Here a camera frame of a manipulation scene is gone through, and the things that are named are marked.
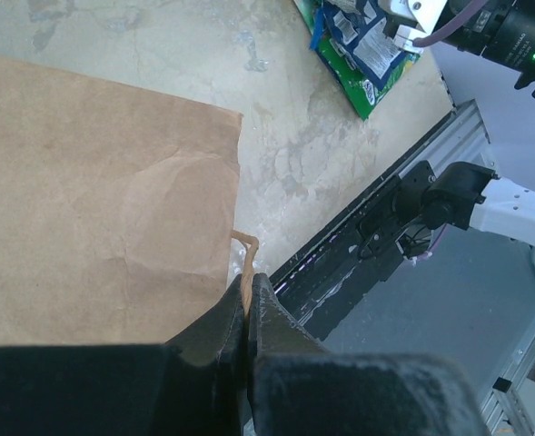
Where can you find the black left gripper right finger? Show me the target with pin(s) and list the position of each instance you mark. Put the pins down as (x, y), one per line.
(297, 387)

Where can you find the green white snack bag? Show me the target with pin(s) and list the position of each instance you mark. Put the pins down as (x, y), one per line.
(360, 91)

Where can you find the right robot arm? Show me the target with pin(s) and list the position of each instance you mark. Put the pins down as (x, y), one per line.
(466, 195)

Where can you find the aluminium table frame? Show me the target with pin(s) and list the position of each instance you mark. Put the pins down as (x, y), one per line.
(462, 136)

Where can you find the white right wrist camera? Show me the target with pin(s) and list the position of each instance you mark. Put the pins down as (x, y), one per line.
(408, 20)

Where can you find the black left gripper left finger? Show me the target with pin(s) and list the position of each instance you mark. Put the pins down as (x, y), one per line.
(189, 385)

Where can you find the blue snack bag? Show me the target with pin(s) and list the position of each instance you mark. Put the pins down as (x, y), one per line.
(358, 28)

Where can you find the brown paper bag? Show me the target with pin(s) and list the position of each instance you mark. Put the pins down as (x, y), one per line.
(116, 208)

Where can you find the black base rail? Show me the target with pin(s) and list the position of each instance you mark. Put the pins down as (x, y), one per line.
(321, 284)

